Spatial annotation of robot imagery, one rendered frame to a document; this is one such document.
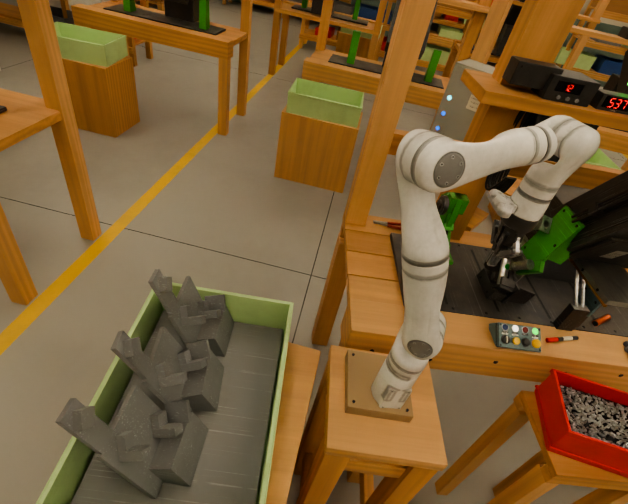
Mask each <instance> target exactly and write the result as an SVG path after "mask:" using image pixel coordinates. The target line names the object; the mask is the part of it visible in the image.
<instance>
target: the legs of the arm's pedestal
mask: <svg viewBox="0 0 628 504"><path fill-rule="evenodd" d="M327 375H328V361H327V364H326V367H325V370H324V373H323V376H322V379H321V382H320V385H319V388H318V391H317V394H316V397H315V400H314V403H313V406H312V409H311V412H310V415H309V418H308V421H307V424H306V427H305V430H304V433H303V436H302V439H301V442H300V446H299V450H298V455H297V459H296V463H295V468H294V474H295V475H301V483H300V494H299V497H298V499H297V502H296V504H325V503H326V501H327V500H328V498H329V496H330V494H331V492H332V491H333V489H334V487H335V485H336V483H337V481H338V480H339V478H340V476H341V474H342V472H343V471H347V482H352V483H359V484H360V504H408V503H409V501H410V500H411V499H412V498H413V497H414V496H415V495H416V494H417V493H418V492H419V491H420V490H421V489H422V488H423V487H424V486H425V485H426V483H427V482H428V481H429V480H430V479H431V478H432V477H433V476H434V475H435V474H436V473H437V472H438V471H437V470H430V469H423V468H416V467H410V466H403V465H396V464H389V463H382V462H375V461H369V460H362V459H355V458H348V457H341V456H334V455H328V454H324V440H325V419H326V397H327ZM373 475H378V476H385V477H384V478H383V480H382V481H381V482H380V484H379V485H378V486H377V488H376V489H375V490H374V477H373Z"/></svg>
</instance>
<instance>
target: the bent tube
mask: <svg viewBox="0 0 628 504"><path fill-rule="evenodd" d="M551 223H552V218H550V217H548V216H546V215H543V216H542V218H541V220H540V221H539V222H538V223H537V225H536V226H535V228H534V229H533V230H537V229H538V230H540V231H542V232H544V233H547V234H549V231H550V227H551ZM510 261H511V258H510V259H506V258H502V260H501V265H500V270H499V275H498V280H497V284H500V279H501V276H504V277H506V278H507V276H508V271H509V270H507V269H506V268H505V265H506V264H510Z"/></svg>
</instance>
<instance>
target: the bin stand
mask: <svg viewBox="0 0 628 504"><path fill-rule="evenodd" d="M513 401H514V402H513V403H512V404H511V405H510V406H509V407H508V408H507V410H506V411H505V412H504V413H503V414H502V415H501V416H500V417H499V418H498V419H497V420H496V421H495V422H494V423H493V424H492V425H491V426H490V427H489V428H488V429H487V430H486V431H485V432H484V433H483V434H482V435H481V436H480V437H479V438H478V439H477V440H476V441H475V442H474V443H473V444H472V445H471V446H470V447H469V448H468V449H467V450H466V451H465V452H464V453H463V454H462V455H461V457H460V458H459V459H458V460H457V461H456V462H455V463H454V464H453V465H452V466H451V467H450V468H449V469H448V470H447V471H446V472H445V473H444V474H443V475H442V476H441V477H440V478H439V479H438V480H437V481H436V482H435V487H436V492H437V494H438V495H448V494H449V493H450V492H451V491H452V490H454V489H455V488H456V487H457V486H458V485H459V484H460V483H461V482H462V481H463V480H464V479H466V478H467V477H468V476H469V475H470V474H471V473H472V472H473V471H474V470H475V469H477V468H478V467H479V466H480V465H481V464H482V463H483V462H484V461H485V460H486V459H487V458H489V457H490V456H491V455H492V454H493V453H494V452H495V451H496V450H497V449H498V448H499V447H501V446H502V445H503V444H504V443H505V442H506V441H507V440H508V439H509V438H510V437H511V436H513V435H514V434H515V433H516V432H517V431H518V430H519V429H520V428H521V427H522V426H524V425H525V424H526V423H527V422H528V421H530V424H531V426H532V429H533V431H534V434H535V436H536V439H537V441H538V443H539V446H540V448H541V450H540V451H539V452H538V453H537V454H535V455H534V456H533V457H532V458H530V459H529V460H528V461H527V462H525V463H524V464H523V465H521V466H520V467H519V468H518V469H516V470H515V471H514V472H513V473H511V474H510V475H509V476H508V477H506V478H505V479H504V480H503V481H501V482H500V483H499V484H498V485H496V486H495V487H494V488H493V493H494V496H495V498H493V499H492V500H491V501H489V502H488V503H487V504H530V503H531V502H533V501H534V500H536V499H537V498H539V497H540V496H542V495H543V494H545V493H546V492H548V491H549V490H551V489H552V488H554V487H556V486H557V485H559V484H563V485H573V486H583V487H592V488H598V489H596V490H594V491H593V492H591V493H589V494H587V495H586V496H584V497H582V498H580V499H579V500H577V501H575V502H574V503H572V504H626V503H628V478H626V477H623V476H621V475H618V474H615V473H612V472H609V471H606V470H603V469H600V468H597V467H594V466H591V465H588V464H586V463H583V462H580V461H577V460H574V459H571V458H568V457H565V456H562V455H559V454H556V453H553V452H551V451H548V450H547V449H546V447H545V442H544V437H543V432H542V427H541V422H540V417H539V412H538V407H537V402H536V397H535V392H532V391H524V390H521V391H520V392H519V394H518V395H517V396H516V397H515V398H514V399H513Z"/></svg>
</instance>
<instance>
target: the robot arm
mask: <svg viewBox="0 0 628 504"><path fill-rule="evenodd" d="M600 141H601V138H600V134H599V132H598V131H596V130H595V129H593V128H591V127H589V126H587V125H585V124H584V123H582V122H580V121H578V120H576V119H574V118H572V117H570V116H566V115H555V116H552V117H550V118H548V119H546V120H544V121H542V122H540V123H538V124H537V125H535V126H528V127H521V128H515V129H510V130H507V131H504V132H502V133H500V134H498V135H497V136H495V137H494V138H493V139H491V140H489V141H486V142H480V143H470V142H458V141H454V140H453V139H451V138H449V137H446V136H444V135H441V134H438V133H435V132H432V131H429V130H425V129H415V130H412V131H410V132H409V133H408V134H406V135H405V136H404V138H403V139H402V140H401V142H400V144H399V146H398V148H397V152H396V159H395V168H396V176H397V183H398V190H399V197H400V206H401V235H402V249H401V256H402V279H403V295H404V305H405V313H404V322H403V324H402V326H401V328H400V330H399V332H398V334H397V337H396V339H395V342H394V344H393V346H392V348H391V350H390V352H389V354H388V356H387V357H386V359H385V361H384V363H383V365H382V367H381V369H380V371H379V372H378V374H377V376H376V378H375V380H374V382H373V384H372V387H371V391H372V395H373V397H374V399H375V400H376V401H377V402H378V404H379V407H380V408H395V409H401V407H402V406H403V404H404V403H405V401H406V400H407V398H408V397H409V395H410V394H411V392H412V386H413V385H414V383H415V382H416V380H417V379H418V377H419V376H420V374H421V373H422V371H423V370H424V368H425V367H426V365H427V364H428V361H429V359H431V358H433V357H435V356H436V355H437V354H438V353H439V352H440V350H441V348H442V346H443V342H444V336H445V331H446V319H445V317H444V315H443V314H442V313H441V312H440V309H441V304H442V300H443V296H444V292H445V287H446V282H447V276H448V268H449V242H448V238H447V235H446V231H445V228H444V226H443V223H442V220H441V218H440V215H439V212H438V209H437V205H436V200H435V193H440V192H445V191H448V190H451V189H454V188H457V187H459V186H462V185H464V184H467V183H469V182H472V181H474V180H477V179H480V178H482V177H485V176H488V175H490V174H493V173H496V172H499V171H502V170H506V169H511V168H516V167H521V166H527V165H531V167H530V168H529V169H528V171H527V173H526V175H525V176H524V178H523V180H522V181H521V183H520V185H519V186H518V188H517V189H516V190H515V191H514V193H513V194H512V196H507V195H505V194H504V193H502V192H501V191H499V190H497V189H492V190H490V192H489V194H488V196H487V197H488V199H489V201H490V203H491V205H492V206H493V208H494V210H495V211H496V213H497V214H498V215H499V216H500V219H501V220H494V222H493V228H492V234H491V240H490V243H491V244H493V245H492V251H491V253H490V254H489V256H488V258H487V260H486V263H487V265H488V266H496V265H497V264H498V262H499V261H500V259H501V258H506V259H510V258H514V257H517V256H521V255H522V254H523V250H519V247H520V243H521V242H522V241H523V238H524V235H525V234H526V233H529V232H531V231H532V230H533V229H534V228H535V226H536V225H537V223H538V222H539V220H540V219H541V217H542V216H543V214H544V213H545V211H546V210H547V208H548V206H549V204H550V202H551V200H552V199H553V197H554V196H555V194H556V193H557V191H558V190H559V188H560V187H561V185H562V184H563V183H564V182H565V181H566V180H567V179H568V178H569V177H570V176H571V175H572V174H573V173H574V172H575V171H576V170H577V169H578V168H579V167H581V166H582V165H583V164H584V163H585V162H586V161H588V160H589V159H590V158H591V157H592V156H593V155H594V154H595V153H596V151H597V150H598V148H599V145H600ZM553 155H555V156H557V157H558V158H560V159H559V161H558V162H557V163H556V164H555V165H553V164H550V163H547V162H544V161H546V160H548V159H550V158H551V157H552V156H553Z"/></svg>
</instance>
